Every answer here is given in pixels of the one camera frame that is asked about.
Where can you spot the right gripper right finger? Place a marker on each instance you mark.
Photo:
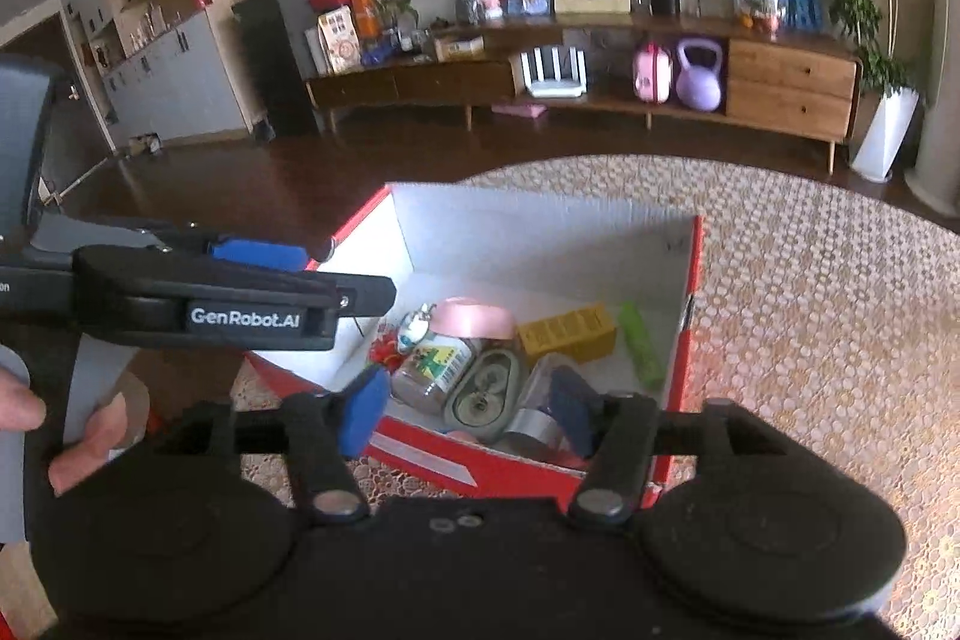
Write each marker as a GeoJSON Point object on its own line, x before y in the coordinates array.
{"type": "Point", "coordinates": [615, 434]}

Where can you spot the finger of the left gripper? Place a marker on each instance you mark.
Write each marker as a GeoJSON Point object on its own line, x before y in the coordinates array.
{"type": "Point", "coordinates": [289, 258]}

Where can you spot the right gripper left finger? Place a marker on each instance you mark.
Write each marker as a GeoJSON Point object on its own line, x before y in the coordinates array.
{"type": "Point", "coordinates": [325, 433]}

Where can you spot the green marker pen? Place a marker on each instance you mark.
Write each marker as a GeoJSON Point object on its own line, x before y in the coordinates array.
{"type": "Point", "coordinates": [649, 370]}

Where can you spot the clear vial purple flower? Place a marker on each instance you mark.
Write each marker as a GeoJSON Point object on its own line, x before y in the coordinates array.
{"type": "Point", "coordinates": [536, 414]}

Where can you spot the orange red small toy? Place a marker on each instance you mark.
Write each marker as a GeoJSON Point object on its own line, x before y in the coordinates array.
{"type": "Point", "coordinates": [384, 348]}

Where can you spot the yellow small box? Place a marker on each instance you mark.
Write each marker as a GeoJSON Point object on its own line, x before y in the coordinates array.
{"type": "Point", "coordinates": [584, 335]}

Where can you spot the spice jar green lid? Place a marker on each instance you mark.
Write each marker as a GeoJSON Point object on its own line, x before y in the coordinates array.
{"type": "Point", "coordinates": [432, 370]}

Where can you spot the green correction tape dispenser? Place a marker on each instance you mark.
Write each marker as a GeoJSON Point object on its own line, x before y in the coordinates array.
{"type": "Point", "coordinates": [484, 401]}

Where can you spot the pink plastic bowl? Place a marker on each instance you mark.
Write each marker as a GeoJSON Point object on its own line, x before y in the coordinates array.
{"type": "Point", "coordinates": [466, 318]}

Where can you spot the blue cartoon keychain figures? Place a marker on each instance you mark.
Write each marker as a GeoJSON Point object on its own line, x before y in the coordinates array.
{"type": "Point", "coordinates": [413, 328]}

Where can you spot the person's left hand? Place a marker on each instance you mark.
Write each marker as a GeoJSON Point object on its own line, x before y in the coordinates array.
{"type": "Point", "coordinates": [77, 458]}

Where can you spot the red cardboard shoe box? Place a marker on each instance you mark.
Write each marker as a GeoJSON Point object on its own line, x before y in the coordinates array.
{"type": "Point", "coordinates": [541, 256]}

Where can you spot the black cabinet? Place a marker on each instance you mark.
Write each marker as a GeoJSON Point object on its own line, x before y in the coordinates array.
{"type": "Point", "coordinates": [276, 51]}

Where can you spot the lace tablecloth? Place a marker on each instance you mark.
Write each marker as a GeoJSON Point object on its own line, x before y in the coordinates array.
{"type": "Point", "coordinates": [831, 315]}

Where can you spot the snack box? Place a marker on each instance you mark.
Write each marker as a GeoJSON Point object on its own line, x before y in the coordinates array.
{"type": "Point", "coordinates": [337, 34]}

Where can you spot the white wifi router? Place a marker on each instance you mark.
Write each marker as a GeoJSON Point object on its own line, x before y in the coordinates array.
{"type": "Point", "coordinates": [554, 72]}

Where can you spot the purple kettlebell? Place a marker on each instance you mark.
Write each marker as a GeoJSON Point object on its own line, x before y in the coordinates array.
{"type": "Point", "coordinates": [698, 87]}

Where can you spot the pink toy case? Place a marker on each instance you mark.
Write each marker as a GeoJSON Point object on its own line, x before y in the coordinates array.
{"type": "Point", "coordinates": [653, 73]}

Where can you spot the wooden tv console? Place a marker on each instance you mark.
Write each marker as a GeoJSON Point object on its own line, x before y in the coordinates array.
{"type": "Point", "coordinates": [803, 85]}

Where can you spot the white standing air conditioner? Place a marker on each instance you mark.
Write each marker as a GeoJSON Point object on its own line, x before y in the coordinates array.
{"type": "Point", "coordinates": [934, 176]}

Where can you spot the wall shelving unit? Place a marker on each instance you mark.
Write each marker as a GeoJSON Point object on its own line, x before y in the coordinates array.
{"type": "Point", "coordinates": [171, 71]}

